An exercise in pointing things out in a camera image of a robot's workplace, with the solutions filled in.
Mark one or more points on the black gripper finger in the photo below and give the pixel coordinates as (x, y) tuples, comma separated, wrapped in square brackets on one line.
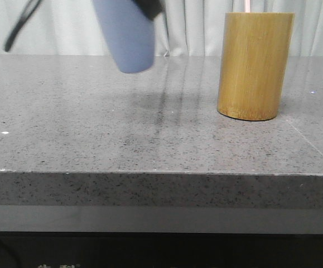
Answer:
[(150, 8)]

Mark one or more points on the black thin gripper finger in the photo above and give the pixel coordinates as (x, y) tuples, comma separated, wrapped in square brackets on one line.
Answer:
[(27, 12)]

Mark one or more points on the blue plastic cup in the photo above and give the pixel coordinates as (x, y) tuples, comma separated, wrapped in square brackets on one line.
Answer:
[(129, 34)]

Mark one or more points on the pink chopstick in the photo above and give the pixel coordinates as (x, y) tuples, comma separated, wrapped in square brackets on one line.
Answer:
[(247, 6)]

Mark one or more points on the white curtain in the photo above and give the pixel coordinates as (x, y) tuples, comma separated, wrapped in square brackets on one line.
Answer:
[(186, 28)]

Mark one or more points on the bamboo cylinder holder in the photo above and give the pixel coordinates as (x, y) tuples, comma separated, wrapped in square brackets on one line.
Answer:
[(253, 64)]

